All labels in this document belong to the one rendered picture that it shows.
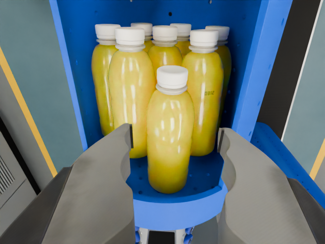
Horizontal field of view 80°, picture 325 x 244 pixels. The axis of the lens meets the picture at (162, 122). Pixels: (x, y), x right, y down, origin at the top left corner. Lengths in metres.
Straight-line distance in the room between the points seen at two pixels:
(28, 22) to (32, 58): 0.24
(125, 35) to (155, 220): 0.24
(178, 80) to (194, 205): 0.16
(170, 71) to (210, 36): 0.08
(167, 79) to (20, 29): 1.55
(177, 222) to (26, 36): 1.59
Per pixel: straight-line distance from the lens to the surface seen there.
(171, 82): 0.24
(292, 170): 1.19
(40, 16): 1.64
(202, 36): 0.28
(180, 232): 0.92
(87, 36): 0.37
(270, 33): 0.22
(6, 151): 2.16
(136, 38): 0.27
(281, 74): 1.46
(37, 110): 1.92
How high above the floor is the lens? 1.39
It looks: 60 degrees down
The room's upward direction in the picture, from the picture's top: 174 degrees counter-clockwise
